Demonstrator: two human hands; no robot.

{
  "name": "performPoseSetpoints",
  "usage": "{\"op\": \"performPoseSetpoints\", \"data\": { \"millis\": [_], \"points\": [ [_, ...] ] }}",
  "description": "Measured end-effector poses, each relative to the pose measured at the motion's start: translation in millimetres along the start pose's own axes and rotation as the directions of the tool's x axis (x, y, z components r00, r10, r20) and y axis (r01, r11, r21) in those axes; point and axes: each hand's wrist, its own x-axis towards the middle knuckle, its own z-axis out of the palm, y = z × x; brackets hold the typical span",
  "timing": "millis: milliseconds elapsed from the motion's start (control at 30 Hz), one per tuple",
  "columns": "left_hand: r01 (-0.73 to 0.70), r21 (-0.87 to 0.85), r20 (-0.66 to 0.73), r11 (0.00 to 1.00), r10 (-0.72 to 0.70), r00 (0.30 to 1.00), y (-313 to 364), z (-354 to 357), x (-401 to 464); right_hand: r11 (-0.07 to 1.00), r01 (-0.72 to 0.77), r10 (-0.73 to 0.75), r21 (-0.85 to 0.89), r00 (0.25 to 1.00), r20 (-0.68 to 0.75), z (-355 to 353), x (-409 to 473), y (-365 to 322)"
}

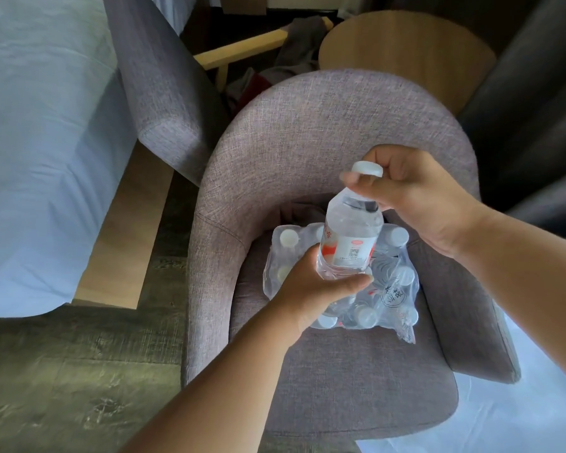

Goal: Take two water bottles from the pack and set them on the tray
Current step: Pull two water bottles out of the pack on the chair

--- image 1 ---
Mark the person's right hand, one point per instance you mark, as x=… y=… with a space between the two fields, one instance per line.
x=420 y=198

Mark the person's left hand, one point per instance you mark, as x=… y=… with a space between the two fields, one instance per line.
x=306 y=292

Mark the plastic-wrapped pack of water bottles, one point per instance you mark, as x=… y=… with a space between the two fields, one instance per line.
x=398 y=297

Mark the pile of dark clothes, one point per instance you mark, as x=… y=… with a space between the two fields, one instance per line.
x=297 y=47

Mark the grey fabric armchair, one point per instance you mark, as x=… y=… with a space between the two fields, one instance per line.
x=311 y=127
x=155 y=80

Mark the water bottle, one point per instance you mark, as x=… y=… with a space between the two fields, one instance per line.
x=351 y=221

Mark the round wooden side table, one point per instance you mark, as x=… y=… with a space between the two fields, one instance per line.
x=405 y=47

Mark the person's right forearm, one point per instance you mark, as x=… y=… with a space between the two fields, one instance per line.
x=533 y=278

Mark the light wooden frame bar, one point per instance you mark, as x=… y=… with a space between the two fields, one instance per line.
x=245 y=47

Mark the dark grey curtain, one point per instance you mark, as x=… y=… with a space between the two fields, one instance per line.
x=537 y=113

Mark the person's left forearm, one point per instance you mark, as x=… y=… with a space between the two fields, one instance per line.
x=226 y=391

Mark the bed with white sheet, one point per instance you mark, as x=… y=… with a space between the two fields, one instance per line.
x=42 y=160

